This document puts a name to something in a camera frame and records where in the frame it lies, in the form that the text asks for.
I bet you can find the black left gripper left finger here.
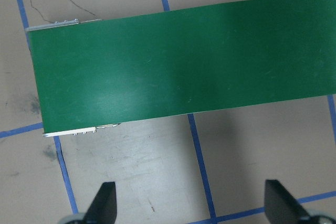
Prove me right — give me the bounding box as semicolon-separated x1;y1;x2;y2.
83;182;117;224

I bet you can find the green conveyor belt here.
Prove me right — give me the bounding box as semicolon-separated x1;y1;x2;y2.
27;0;335;137

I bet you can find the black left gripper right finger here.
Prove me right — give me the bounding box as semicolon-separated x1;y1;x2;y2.
264;179;311;224

